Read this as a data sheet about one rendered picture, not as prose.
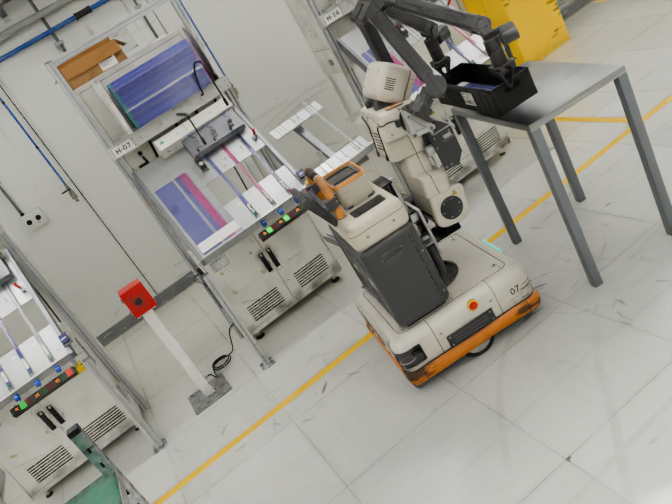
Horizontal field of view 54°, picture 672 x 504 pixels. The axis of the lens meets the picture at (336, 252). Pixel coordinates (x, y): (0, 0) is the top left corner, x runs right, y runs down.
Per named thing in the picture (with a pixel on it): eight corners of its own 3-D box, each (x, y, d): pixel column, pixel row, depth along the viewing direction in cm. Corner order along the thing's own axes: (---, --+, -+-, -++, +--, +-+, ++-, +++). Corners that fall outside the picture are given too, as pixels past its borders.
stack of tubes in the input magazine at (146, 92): (215, 80, 366) (188, 36, 356) (137, 129, 354) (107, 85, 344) (209, 81, 377) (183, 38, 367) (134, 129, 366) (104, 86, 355)
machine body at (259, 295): (346, 276, 408) (297, 194, 384) (255, 345, 392) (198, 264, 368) (308, 255, 466) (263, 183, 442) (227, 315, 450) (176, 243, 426)
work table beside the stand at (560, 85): (596, 288, 280) (528, 125, 250) (512, 242, 345) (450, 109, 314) (680, 231, 284) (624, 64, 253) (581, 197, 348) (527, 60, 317)
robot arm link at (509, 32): (475, 27, 248) (477, 22, 240) (504, 11, 246) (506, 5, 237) (490, 55, 249) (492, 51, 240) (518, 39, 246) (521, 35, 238)
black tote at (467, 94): (440, 103, 305) (430, 82, 301) (471, 83, 306) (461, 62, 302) (502, 116, 253) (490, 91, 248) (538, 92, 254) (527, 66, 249)
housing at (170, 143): (238, 119, 384) (233, 104, 371) (167, 165, 372) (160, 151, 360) (230, 111, 387) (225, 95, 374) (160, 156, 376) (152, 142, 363)
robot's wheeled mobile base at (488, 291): (417, 393, 276) (391, 350, 266) (369, 332, 334) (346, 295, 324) (548, 306, 281) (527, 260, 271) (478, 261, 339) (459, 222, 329)
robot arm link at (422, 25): (356, 4, 266) (374, 9, 259) (360, -10, 265) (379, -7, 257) (421, 34, 296) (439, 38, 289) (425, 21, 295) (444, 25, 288)
